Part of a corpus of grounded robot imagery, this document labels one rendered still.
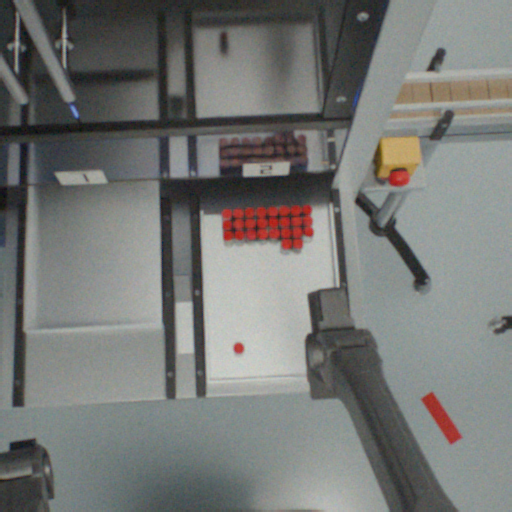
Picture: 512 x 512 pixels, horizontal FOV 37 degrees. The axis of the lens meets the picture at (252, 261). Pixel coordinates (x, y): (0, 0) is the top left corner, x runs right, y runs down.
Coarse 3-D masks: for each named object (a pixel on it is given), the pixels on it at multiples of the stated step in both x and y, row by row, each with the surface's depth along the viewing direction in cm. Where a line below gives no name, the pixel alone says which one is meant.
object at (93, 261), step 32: (32, 192) 153; (64, 192) 154; (96, 192) 154; (128, 192) 154; (160, 192) 153; (32, 224) 152; (64, 224) 152; (96, 224) 152; (128, 224) 152; (160, 224) 150; (32, 256) 150; (64, 256) 150; (96, 256) 150; (128, 256) 150; (160, 256) 147; (32, 288) 149; (64, 288) 149; (96, 288) 149; (128, 288) 149; (160, 288) 145; (32, 320) 147; (64, 320) 147; (96, 320) 147; (128, 320) 147; (160, 320) 144
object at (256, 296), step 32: (320, 224) 152; (224, 256) 151; (256, 256) 151; (288, 256) 151; (320, 256) 151; (224, 288) 149; (256, 288) 149; (288, 288) 149; (224, 320) 147; (256, 320) 147; (288, 320) 147; (224, 352) 146; (256, 352) 146; (288, 352) 146; (224, 384) 143
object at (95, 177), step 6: (60, 174) 138; (66, 174) 138; (72, 174) 138; (78, 174) 138; (90, 174) 138; (96, 174) 138; (102, 174) 139; (60, 180) 141; (66, 180) 141; (72, 180) 141; (78, 180) 141; (84, 180) 141; (90, 180) 141; (96, 180) 141; (102, 180) 141
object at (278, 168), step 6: (270, 162) 138; (276, 162) 138; (282, 162) 138; (288, 162) 138; (246, 168) 139; (252, 168) 140; (258, 168) 140; (264, 168) 140; (276, 168) 140; (282, 168) 140; (288, 168) 141; (246, 174) 142; (252, 174) 142; (258, 174) 143; (264, 174) 143; (270, 174) 143; (276, 174) 143; (282, 174) 143
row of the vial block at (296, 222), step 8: (224, 224) 147; (232, 224) 147; (240, 224) 148; (248, 224) 147; (256, 224) 149; (264, 224) 148; (272, 224) 148; (280, 224) 148; (288, 224) 148; (296, 224) 148; (304, 224) 148; (312, 224) 149; (232, 232) 150
